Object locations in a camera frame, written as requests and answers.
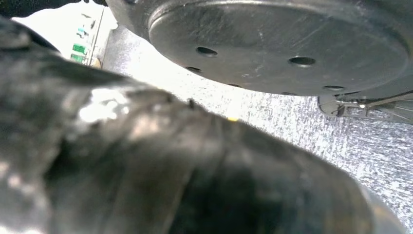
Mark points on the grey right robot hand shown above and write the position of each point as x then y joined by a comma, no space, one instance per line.
145,168

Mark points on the black round robot disc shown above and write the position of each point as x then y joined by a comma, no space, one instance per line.
274,42

